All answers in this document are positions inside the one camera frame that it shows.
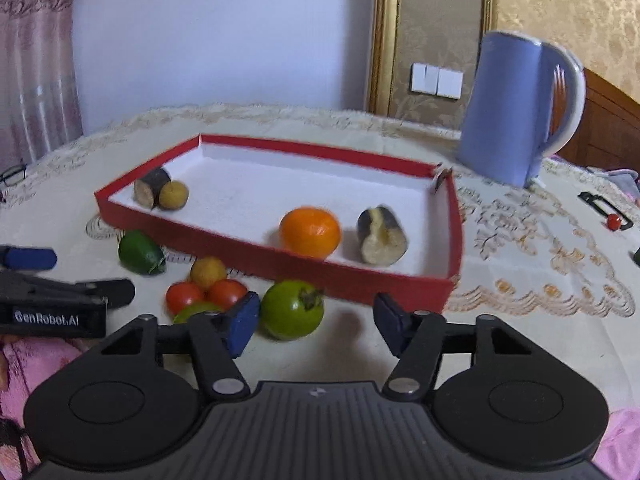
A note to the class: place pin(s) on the pink patterned curtain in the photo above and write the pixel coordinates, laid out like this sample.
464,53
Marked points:
39,103

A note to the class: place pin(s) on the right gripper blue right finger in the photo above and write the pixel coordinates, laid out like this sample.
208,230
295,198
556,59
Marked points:
419,340

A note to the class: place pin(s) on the small red cherry tomato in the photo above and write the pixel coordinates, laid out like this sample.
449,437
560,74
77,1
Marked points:
614,222

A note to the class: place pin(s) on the blue electric kettle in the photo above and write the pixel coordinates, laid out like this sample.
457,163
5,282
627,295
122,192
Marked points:
526,104

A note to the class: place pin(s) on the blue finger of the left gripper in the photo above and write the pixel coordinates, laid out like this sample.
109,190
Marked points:
27,258

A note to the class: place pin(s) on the black eyeglasses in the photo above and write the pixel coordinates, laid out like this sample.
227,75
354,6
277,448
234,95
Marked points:
10,177

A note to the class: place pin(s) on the black rectangular frame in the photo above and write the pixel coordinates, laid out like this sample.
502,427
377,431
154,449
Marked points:
604,207

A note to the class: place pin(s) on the orange tangerine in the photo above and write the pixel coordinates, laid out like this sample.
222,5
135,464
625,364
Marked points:
310,232

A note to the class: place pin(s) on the yellow-brown longan fruit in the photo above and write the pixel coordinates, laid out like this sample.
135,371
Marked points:
206,271

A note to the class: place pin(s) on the brown longan fruit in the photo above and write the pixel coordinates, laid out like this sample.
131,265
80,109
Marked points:
173,195

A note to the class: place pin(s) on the wooden headboard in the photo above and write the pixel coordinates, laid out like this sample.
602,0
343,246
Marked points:
608,135

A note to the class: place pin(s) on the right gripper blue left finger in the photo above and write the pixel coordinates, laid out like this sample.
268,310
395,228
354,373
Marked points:
213,340

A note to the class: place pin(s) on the dark green lime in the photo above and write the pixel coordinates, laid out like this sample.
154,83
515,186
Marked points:
138,253

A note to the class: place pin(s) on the large green tomato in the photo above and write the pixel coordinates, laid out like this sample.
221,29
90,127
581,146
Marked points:
291,309

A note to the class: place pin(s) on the white wall switch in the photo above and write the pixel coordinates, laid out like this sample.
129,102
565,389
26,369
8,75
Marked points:
436,81

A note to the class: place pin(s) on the pink floral blanket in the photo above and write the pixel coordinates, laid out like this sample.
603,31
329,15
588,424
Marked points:
26,362

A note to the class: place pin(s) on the red shallow cardboard tray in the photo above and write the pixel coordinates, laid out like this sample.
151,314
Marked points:
240,188

